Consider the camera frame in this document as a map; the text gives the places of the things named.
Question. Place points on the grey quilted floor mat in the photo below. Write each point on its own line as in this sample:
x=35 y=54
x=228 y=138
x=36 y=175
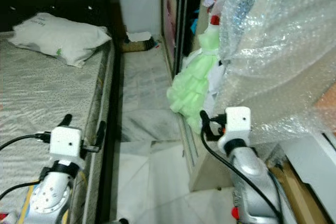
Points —
x=147 y=93

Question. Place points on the sliding wardrobe door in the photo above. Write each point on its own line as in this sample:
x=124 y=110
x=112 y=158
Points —
x=170 y=14

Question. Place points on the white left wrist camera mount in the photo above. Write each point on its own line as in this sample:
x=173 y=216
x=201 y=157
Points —
x=67 y=142

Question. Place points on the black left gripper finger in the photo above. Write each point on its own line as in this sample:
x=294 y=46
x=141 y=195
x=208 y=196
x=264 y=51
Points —
x=65 y=121
x=101 y=134

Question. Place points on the light green ruffled dress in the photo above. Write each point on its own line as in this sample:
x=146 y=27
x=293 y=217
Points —
x=191 y=82

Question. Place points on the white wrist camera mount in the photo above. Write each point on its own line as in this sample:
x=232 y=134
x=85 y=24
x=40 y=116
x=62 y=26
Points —
x=237 y=121
x=67 y=142

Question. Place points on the white furniture panel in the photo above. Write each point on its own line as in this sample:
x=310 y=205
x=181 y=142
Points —
x=310 y=161

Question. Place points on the colourful children's book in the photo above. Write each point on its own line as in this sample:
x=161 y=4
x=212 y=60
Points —
x=25 y=211

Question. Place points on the brown cardboard strip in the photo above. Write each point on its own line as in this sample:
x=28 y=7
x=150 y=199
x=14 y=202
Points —
x=294 y=192

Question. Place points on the bubble wrapped furniture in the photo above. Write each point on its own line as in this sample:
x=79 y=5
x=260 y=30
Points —
x=283 y=51

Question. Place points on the white hanging garment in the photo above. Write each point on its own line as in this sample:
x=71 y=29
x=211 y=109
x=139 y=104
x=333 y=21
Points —
x=215 y=82

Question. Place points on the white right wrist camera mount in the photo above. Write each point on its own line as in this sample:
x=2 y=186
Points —
x=237 y=121

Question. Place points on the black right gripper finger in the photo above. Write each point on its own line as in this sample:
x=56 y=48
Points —
x=206 y=126

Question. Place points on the white pillow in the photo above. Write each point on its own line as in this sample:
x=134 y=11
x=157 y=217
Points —
x=58 y=38

